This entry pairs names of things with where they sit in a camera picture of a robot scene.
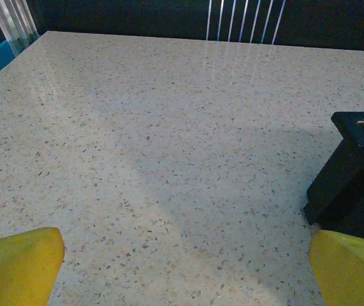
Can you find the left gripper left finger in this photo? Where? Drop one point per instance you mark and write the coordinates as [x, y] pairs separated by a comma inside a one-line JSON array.
[[12, 271]]

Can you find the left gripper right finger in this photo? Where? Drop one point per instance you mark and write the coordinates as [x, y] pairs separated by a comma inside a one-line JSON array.
[[350, 274]]

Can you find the black plastic bin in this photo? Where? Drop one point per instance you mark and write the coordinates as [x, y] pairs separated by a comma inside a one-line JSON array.
[[338, 178]]

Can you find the aluminium frame post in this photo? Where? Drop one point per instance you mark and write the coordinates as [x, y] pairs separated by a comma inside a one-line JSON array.
[[12, 25]]

